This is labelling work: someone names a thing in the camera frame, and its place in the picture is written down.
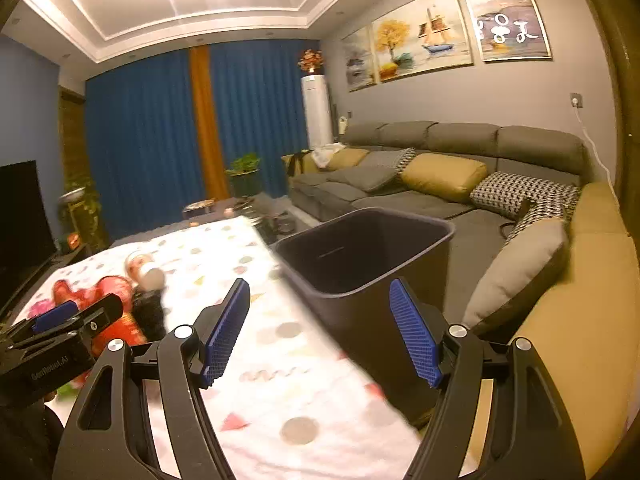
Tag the pink white paper cup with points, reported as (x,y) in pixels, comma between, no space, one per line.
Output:
(144,271)

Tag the black television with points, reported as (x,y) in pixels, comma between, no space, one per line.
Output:
(27,242)

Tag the dark coffee table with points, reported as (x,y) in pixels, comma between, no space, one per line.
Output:
(272,218)

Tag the blue curtain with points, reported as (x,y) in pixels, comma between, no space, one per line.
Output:
(141,132)

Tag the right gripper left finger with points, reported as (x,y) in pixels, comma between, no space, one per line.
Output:
(109,433)

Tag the dark grey trash bin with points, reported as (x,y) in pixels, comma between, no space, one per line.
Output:
(342,269)

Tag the black white patterned pillow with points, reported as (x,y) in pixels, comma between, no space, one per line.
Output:
(503,193)

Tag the potted green plant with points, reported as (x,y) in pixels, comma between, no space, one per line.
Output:
(244,177)

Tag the white standing air conditioner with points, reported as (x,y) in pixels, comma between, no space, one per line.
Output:
(317,110)

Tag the plant on tall stand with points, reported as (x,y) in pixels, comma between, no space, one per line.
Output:
(80,213)

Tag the small grey landscape painting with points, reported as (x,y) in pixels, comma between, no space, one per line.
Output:
(358,60)

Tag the grey beige pillow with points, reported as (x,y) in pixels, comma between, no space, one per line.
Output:
(522,271)

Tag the purple sky painting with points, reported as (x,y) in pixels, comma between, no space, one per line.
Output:
(509,30)

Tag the white patterned tablecloth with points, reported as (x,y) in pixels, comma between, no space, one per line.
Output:
(291,404)

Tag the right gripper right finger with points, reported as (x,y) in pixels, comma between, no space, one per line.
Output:
(529,434)

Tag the grey sectional sofa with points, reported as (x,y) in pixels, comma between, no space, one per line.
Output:
(500,229)

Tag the orange curtain strip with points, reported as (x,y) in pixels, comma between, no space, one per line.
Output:
(207,133)

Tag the sailboat tree painting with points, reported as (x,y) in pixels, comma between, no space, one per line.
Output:
(419,37)

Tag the artificial flower bouquet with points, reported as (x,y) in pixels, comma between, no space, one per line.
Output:
(311,62)

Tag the mustard yellow cushion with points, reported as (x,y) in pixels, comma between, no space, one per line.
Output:
(448,177)

